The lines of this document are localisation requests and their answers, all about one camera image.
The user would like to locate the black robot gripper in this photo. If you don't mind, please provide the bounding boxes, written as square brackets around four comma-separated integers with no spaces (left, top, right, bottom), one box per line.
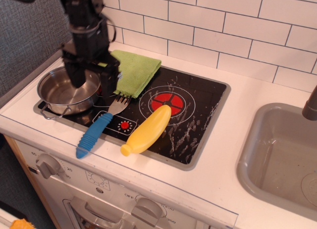
[61,23,119,102]

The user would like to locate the grey oven knob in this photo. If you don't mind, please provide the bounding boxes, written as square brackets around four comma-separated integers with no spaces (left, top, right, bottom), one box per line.
[131,198,163,227]
[36,154,61,179]

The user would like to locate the grey left oven knob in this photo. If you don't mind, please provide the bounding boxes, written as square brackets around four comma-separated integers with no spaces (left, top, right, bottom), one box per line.
[36,154,61,179]

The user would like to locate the blue handled metal fork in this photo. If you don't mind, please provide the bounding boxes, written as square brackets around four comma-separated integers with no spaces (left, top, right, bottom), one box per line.
[76,94,132,159]

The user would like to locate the grey faucet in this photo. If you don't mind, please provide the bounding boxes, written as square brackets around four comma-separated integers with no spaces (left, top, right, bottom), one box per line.
[302,86,317,121]

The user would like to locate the grey right oven knob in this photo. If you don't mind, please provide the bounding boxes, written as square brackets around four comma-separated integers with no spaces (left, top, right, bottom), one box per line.
[131,198,163,227]

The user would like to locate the grey plastic sink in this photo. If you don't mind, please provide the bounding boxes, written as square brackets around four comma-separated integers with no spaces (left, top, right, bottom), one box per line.
[237,103,317,221]

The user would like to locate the white toy oven front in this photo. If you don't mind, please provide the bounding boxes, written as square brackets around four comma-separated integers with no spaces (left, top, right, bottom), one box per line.
[16,141,237,229]

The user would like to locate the yellow plastic banana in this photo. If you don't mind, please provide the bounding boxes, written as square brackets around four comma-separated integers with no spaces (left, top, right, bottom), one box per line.
[120,105,171,156]

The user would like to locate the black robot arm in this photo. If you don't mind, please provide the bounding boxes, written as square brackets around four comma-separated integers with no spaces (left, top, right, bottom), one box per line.
[60,0,120,99]

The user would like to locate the orange object at corner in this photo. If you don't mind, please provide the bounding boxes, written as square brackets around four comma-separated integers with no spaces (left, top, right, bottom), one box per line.
[9,219,35,229]

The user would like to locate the green folded cloth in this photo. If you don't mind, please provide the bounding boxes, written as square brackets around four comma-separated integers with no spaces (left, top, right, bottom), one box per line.
[102,50,161,99]

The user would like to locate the black toy stove top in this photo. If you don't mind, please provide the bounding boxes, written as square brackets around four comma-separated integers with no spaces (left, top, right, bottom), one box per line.
[36,65,230,170]

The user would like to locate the stainless steel pot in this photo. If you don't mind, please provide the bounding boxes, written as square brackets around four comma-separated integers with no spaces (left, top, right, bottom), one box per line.
[37,67,101,118]

